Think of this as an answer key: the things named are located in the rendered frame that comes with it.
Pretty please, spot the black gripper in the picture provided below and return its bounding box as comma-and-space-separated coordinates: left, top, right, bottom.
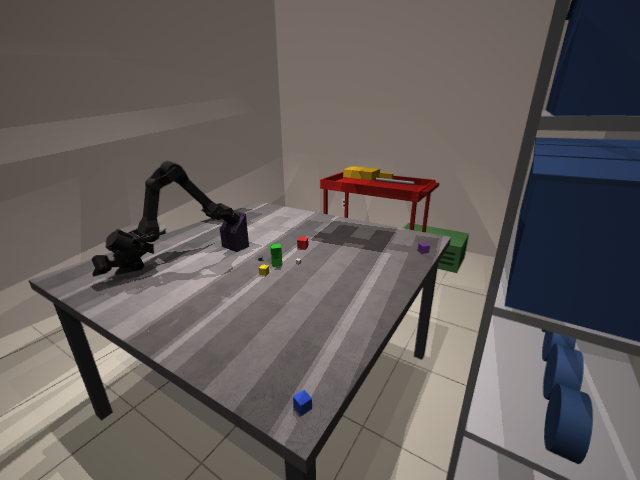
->
91, 251, 144, 276

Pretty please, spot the small blue block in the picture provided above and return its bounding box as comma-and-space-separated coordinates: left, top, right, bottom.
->
293, 390, 312, 416

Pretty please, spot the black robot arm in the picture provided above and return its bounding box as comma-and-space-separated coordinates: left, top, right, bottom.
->
105, 161, 241, 259

